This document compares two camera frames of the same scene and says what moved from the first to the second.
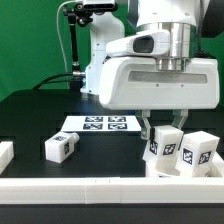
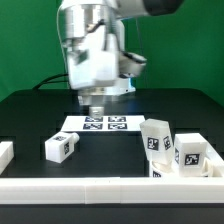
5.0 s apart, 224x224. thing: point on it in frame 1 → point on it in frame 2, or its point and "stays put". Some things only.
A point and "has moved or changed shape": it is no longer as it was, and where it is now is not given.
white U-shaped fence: [108, 190] stays put
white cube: [196, 153] has moved or changed shape
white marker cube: [60, 147] stays put
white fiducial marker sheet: [101, 123] stays put
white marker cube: [163, 147] has moved or changed shape
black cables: [44, 81] stays put
